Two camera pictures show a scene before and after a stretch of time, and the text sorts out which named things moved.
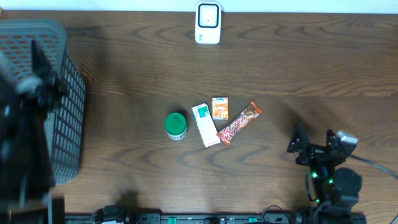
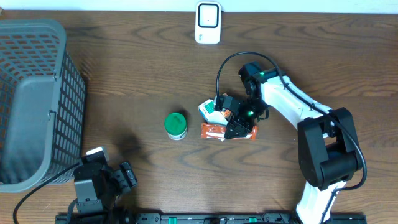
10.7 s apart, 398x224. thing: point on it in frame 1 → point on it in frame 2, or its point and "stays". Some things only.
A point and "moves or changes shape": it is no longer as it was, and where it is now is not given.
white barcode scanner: x=208 y=22 stays
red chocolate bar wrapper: x=251 y=111 moves or changes shape
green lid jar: x=175 y=125 stays
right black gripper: x=314 y=150 → x=240 y=130
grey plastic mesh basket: x=66 y=119 stays
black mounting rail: x=217 y=218 stays
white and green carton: x=207 y=125 → x=207 y=110
